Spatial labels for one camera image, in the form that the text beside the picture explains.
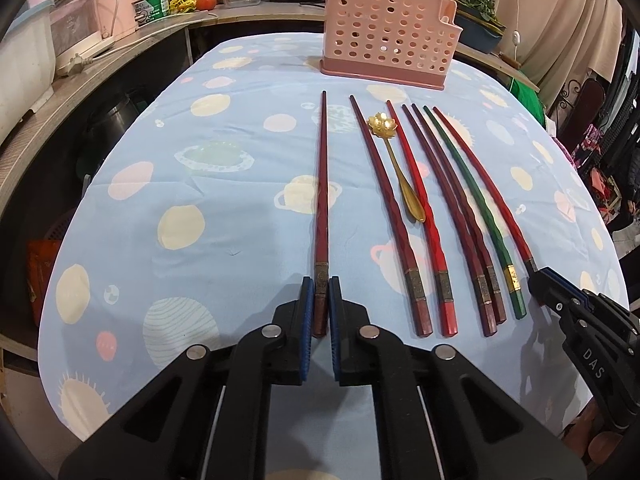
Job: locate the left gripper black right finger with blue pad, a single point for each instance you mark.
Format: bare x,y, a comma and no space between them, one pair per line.
438,416

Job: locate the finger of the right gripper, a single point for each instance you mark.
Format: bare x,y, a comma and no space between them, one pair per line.
560,295

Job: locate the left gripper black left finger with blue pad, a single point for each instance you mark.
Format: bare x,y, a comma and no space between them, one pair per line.
205,416

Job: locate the red chopstick black end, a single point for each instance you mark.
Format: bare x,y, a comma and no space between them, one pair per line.
517,234

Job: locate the green chopstick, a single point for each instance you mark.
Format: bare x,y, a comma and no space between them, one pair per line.
506,263

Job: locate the dark maroon chopstick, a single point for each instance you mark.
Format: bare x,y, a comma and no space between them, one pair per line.
450,209
462,204

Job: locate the dark red chopstick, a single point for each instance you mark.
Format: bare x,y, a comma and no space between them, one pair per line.
321,236
410,269

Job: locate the bright red chopstick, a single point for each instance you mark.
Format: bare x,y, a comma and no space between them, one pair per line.
447,314

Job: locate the gold flower spoon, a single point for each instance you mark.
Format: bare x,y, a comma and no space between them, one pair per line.
385,127

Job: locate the blue planet print tablecloth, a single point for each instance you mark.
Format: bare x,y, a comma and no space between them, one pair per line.
200,221

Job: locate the blue planter with greens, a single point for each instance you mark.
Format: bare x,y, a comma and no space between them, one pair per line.
481,28

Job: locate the beige curtain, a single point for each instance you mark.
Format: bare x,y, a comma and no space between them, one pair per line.
556,41

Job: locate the pink perforated utensil holder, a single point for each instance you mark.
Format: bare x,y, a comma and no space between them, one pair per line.
397,41

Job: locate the white plastic tub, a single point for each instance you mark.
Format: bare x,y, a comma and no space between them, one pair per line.
27,66

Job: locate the white glass kettle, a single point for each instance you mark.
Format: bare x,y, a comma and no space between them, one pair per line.
78,34

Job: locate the red tomato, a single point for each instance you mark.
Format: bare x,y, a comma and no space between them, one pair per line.
205,5

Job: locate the yellow snack packet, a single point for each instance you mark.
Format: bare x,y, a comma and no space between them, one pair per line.
181,6

